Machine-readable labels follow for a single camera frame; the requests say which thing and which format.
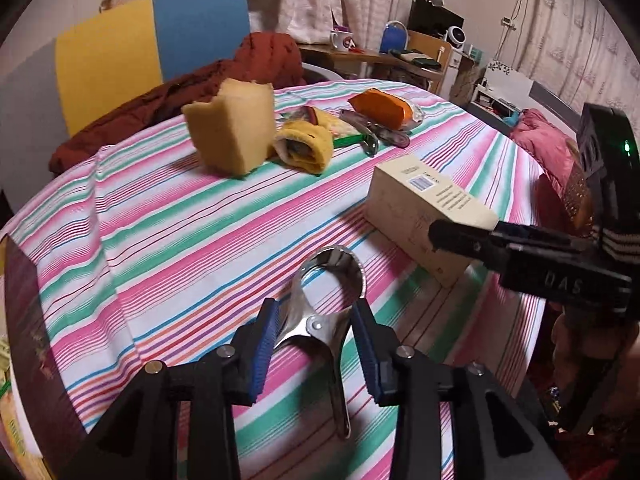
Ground beige cardboard box with barcode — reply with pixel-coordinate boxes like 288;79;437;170
364;155;499;287

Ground silver metal clamp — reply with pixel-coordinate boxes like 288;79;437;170
274;245;367;440

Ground yellow sponge block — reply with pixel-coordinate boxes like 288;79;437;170
181;78;277;177

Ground pink bedding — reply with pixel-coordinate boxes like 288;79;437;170
510;108;576;197

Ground golden tray box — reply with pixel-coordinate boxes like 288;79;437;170
4;235;86;479

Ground dark metal pliers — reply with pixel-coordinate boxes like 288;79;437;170
340;110;410;157

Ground orange pouch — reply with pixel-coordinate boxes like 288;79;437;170
348;88;413;130

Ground colourful snack packet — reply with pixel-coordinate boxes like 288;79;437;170
281;105;363;148

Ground striped tablecloth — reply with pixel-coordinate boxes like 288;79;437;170
1;79;544;479

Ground wooden side desk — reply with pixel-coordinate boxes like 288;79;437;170
298;32;452;94

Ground yellow rolled cloth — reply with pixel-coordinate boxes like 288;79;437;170
272;119;333;174

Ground white red mug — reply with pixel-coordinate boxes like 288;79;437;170
330;30;357;52

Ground dark red jacket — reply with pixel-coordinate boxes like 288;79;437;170
49;32;305;177

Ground grey yellow blue chair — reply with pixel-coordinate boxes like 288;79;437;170
1;0;250;210

